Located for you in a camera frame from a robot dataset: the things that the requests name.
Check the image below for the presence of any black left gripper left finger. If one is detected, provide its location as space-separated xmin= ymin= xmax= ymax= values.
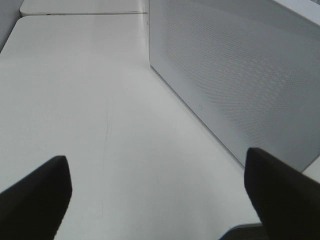
xmin=0 ymin=155 xmax=73 ymax=240

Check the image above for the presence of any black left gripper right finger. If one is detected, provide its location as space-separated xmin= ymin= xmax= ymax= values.
xmin=244 ymin=147 xmax=320 ymax=240

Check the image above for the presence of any white microwave door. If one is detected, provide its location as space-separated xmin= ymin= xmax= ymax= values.
xmin=148 ymin=0 xmax=320 ymax=173

